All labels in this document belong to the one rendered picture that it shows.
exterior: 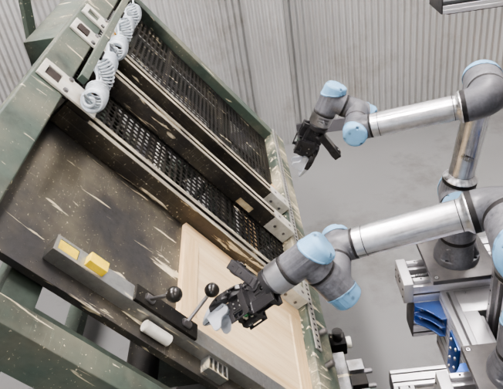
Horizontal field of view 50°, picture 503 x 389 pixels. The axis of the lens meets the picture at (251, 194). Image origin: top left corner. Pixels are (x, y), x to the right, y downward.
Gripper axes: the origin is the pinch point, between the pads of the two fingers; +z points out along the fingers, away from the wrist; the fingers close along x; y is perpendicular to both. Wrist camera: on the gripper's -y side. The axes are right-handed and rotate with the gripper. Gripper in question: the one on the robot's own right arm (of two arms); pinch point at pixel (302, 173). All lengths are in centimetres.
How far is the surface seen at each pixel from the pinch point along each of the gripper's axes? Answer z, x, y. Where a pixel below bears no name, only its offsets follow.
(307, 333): 39, 38, -14
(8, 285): -2, 85, 73
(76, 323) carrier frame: 163, -53, 68
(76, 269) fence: -2, 77, 62
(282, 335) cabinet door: 35, 45, -3
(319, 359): 39, 48, -18
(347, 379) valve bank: 48, 46, -32
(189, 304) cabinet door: 15, 62, 33
